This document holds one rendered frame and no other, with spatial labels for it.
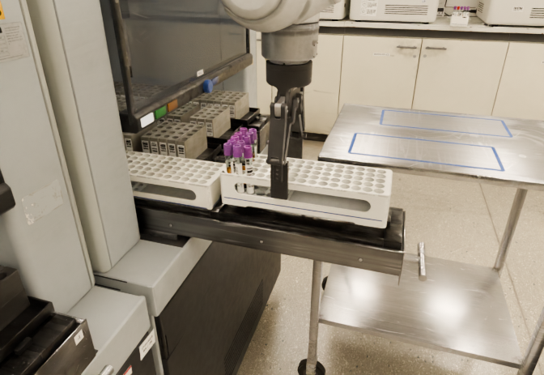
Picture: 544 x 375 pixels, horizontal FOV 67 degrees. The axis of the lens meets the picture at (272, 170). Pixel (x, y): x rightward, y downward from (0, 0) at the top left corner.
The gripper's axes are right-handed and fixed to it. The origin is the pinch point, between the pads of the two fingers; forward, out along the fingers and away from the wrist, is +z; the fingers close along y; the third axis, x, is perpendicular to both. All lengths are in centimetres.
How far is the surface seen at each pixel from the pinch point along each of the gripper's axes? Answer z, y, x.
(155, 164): 2.3, 0.8, 28.1
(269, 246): 11.9, -6.9, 1.5
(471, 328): 61, 35, -47
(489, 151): 7, 39, -41
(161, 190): 7.9, -0.1, 26.9
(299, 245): 10.5, -6.9, -4.2
